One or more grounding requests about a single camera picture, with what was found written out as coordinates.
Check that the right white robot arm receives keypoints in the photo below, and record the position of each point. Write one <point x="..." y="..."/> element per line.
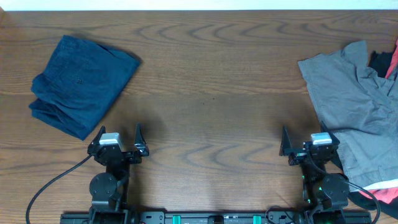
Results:
<point x="325" y="193"/>

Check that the folded dark blue garment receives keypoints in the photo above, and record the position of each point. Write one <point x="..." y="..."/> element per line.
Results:
<point x="79" y="85"/>

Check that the grey cargo shorts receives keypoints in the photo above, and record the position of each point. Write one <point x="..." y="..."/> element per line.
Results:
<point x="360" y="108"/>

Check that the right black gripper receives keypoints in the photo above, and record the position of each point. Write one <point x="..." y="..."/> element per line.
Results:
<point x="298" y="154"/>

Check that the red printed t-shirt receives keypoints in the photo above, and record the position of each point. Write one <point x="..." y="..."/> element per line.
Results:
<point x="379" y="151"/>

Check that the black garment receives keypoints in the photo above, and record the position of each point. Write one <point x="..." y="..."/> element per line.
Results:
<point x="387" y="197"/>

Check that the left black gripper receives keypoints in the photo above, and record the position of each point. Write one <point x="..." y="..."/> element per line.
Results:
<point x="141" y="149"/>

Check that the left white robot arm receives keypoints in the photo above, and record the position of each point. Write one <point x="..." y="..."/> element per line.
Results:
<point x="109" y="189"/>

